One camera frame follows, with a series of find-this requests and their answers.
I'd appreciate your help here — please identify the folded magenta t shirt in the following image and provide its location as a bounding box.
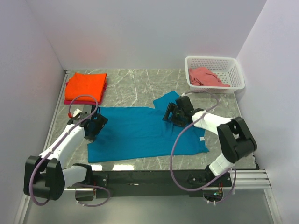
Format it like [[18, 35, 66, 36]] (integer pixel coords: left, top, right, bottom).
[[64, 82, 107, 105]]

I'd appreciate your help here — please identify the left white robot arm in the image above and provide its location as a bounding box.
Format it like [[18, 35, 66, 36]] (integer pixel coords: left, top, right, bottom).
[[23, 105, 108, 201]]

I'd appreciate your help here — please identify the white plastic basket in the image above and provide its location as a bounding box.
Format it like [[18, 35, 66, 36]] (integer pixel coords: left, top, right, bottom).
[[185, 56, 245, 94]]

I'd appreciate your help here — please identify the folded orange t shirt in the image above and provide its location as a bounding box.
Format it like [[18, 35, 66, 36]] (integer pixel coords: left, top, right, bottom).
[[65, 72, 107, 103]]

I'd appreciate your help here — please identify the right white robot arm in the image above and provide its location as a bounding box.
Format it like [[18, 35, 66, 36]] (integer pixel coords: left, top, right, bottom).
[[163, 96, 257, 186]]

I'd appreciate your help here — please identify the blue t shirt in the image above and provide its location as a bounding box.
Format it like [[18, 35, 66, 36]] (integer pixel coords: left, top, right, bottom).
[[87, 91, 208, 163]]

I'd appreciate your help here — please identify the pink t shirt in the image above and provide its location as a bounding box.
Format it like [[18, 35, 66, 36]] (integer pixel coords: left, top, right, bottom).
[[188, 67, 230, 87]]

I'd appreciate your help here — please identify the aluminium frame rail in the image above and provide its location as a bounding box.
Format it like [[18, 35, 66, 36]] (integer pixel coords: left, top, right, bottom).
[[71, 170, 270, 197]]

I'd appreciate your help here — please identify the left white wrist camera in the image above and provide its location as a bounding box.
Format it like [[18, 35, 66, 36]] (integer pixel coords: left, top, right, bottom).
[[68, 108, 82, 118]]

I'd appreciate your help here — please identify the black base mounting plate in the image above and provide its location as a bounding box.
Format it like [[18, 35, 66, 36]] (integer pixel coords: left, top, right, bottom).
[[65, 169, 232, 202]]

